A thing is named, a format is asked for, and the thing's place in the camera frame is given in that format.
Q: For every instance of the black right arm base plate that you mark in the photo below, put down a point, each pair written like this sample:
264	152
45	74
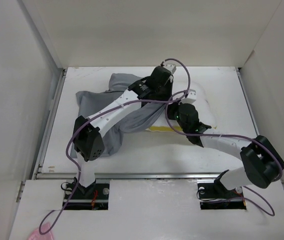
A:
215	196

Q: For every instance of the white pillow yellow edge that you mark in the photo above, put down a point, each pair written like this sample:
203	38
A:
202	106

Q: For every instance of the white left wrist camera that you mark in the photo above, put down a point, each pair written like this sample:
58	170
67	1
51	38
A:
170	67

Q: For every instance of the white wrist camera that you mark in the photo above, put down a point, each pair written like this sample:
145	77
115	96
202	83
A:
170	67
190	98

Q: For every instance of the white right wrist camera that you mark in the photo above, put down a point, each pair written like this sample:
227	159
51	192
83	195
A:
190	98

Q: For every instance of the grey pillowcase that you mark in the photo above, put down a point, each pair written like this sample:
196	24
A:
90	103

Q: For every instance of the aluminium front rail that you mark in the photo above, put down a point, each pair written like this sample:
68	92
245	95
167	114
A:
128	176

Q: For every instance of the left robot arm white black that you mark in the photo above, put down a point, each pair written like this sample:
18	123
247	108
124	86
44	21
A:
132	104

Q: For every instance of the aluminium left rail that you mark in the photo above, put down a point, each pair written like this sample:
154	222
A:
48	125

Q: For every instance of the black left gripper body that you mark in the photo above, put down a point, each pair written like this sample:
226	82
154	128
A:
165	93

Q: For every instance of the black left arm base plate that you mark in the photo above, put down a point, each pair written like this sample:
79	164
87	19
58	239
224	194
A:
95	199

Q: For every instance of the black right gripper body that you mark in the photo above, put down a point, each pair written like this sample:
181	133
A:
173	113

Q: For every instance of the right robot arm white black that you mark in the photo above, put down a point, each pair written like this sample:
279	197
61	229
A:
261	163

